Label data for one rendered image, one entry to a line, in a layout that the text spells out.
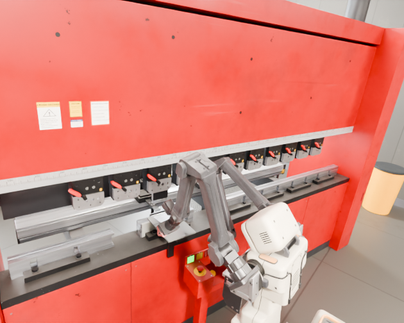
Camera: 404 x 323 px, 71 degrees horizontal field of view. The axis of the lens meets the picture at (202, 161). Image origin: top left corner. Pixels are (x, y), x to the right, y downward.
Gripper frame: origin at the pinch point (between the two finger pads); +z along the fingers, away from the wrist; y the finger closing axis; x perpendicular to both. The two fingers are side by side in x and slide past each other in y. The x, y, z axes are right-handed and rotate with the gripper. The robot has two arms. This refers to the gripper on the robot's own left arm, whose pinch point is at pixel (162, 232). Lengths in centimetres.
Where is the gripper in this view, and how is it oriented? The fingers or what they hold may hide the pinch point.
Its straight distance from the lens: 156.0
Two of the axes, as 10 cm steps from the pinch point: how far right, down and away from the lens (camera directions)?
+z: -5.0, 5.5, 6.7
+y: -6.9, 2.2, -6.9
